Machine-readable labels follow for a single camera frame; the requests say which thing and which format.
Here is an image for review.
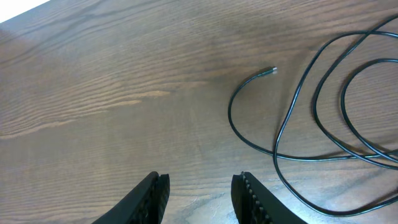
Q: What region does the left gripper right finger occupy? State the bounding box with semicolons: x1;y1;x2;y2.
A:
231;172;306;224

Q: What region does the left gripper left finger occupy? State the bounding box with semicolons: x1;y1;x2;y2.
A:
93;171;170;224

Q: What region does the black usb cable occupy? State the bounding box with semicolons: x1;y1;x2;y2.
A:
228;58;398;170
273;15;398;218

